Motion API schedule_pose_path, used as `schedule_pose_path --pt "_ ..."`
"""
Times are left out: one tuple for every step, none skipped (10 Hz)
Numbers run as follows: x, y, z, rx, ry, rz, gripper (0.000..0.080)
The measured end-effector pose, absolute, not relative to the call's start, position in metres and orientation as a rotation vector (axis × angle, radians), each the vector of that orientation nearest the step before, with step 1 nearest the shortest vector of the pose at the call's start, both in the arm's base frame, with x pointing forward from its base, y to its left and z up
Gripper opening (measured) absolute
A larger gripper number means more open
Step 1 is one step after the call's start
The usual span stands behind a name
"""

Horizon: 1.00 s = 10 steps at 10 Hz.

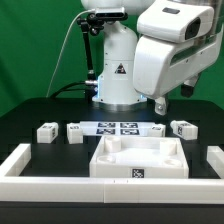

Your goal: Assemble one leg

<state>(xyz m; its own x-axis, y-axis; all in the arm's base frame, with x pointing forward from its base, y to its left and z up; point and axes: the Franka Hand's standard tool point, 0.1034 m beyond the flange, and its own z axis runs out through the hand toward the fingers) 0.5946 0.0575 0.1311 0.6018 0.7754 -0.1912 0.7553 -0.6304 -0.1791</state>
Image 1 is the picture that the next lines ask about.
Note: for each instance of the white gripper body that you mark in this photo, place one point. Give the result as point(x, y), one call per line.
point(166, 57)

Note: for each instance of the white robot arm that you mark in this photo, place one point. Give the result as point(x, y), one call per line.
point(115, 84)

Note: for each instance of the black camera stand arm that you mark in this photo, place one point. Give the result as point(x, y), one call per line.
point(89, 26)

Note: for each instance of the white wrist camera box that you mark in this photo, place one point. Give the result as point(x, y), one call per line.
point(175, 22)

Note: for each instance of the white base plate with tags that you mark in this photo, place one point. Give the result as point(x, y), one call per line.
point(99, 128)

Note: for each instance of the white square tabletop part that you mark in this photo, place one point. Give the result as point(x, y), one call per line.
point(139, 157)

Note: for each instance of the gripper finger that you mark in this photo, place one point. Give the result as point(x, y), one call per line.
point(161, 105)
point(187, 88)

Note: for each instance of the grey camera on stand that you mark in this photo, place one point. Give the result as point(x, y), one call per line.
point(111, 14)

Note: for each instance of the white U-shaped obstacle fence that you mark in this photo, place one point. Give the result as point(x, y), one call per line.
point(15, 187)

